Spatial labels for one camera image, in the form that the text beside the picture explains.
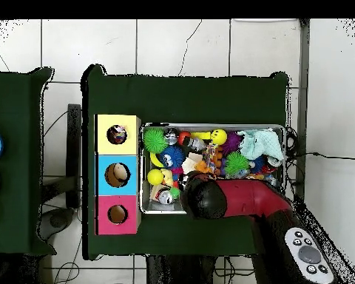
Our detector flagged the colourful dotted cloth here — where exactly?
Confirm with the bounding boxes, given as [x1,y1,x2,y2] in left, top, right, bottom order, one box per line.
[107,125,127,145]

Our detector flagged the wooden box with three holes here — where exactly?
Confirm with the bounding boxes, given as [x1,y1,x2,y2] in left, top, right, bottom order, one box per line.
[94,114,142,236]

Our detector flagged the blue spiky rubber ball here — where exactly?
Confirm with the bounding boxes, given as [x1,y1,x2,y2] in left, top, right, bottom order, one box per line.
[158,144,185,170]

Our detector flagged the cream fluffy cloth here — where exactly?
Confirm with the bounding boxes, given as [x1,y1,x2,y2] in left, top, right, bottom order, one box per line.
[181,152,203,175]

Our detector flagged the orange plastic block toy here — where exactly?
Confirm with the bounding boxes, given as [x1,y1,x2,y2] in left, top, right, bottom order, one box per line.
[194,160,214,175]

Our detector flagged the green spiky rubber ball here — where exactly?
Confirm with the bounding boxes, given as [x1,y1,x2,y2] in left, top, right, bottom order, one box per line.
[143,127,169,154]
[224,151,251,176]

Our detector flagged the plain yellow ball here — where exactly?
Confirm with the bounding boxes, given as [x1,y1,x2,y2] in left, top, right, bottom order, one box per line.
[146,169,164,186]

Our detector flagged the yellow smiley face ball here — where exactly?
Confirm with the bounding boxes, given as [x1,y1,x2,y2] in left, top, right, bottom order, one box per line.
[210,129,228,146]

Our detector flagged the dark green table cloth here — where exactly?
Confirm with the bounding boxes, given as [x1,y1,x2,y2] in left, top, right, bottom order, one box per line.
[81,64,289,261]
[0,67,56,257]

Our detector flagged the mint green knitted cloth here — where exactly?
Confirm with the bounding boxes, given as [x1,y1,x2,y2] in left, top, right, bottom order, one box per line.
[238,129,285,162]

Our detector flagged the silver wire mesh bin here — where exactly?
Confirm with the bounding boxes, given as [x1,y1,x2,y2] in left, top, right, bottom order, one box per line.
[139,122,286,215]

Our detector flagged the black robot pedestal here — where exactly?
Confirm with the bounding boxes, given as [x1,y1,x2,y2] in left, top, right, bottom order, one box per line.
[146,254,217,284]

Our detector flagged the long black cable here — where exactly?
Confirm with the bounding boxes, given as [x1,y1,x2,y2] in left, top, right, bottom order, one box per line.
[286,151,355,161]

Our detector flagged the grey metal rail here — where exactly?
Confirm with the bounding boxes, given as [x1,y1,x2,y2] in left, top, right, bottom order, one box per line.
[294,18,311,202]

